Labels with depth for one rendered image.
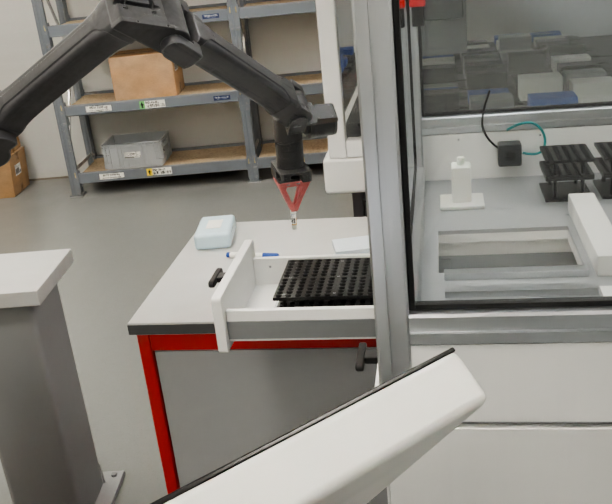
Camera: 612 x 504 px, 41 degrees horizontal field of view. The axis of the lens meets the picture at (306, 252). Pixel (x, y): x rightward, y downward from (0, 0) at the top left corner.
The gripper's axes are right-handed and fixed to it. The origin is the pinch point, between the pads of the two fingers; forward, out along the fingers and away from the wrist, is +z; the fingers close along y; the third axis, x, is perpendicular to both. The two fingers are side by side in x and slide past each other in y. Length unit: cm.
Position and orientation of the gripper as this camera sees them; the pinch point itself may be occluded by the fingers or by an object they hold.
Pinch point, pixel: (293, 206)
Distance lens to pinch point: 173.7
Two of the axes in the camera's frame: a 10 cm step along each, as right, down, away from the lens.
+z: 0.6, 9.1, 4.1
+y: -2.5, -3.8, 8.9
